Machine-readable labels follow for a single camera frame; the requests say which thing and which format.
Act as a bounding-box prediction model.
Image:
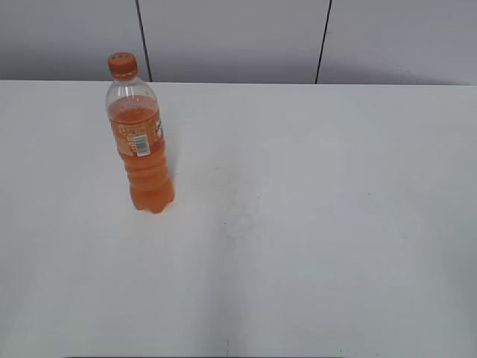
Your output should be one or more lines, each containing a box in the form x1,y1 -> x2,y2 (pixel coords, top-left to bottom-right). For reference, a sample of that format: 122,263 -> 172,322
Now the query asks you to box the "orange bottle cap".
107,51 -> 139,81

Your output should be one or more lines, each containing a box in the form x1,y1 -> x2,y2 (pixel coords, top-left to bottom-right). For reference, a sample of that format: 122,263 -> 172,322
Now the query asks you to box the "orange soda plastic bottle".
104,70 -> 177,215

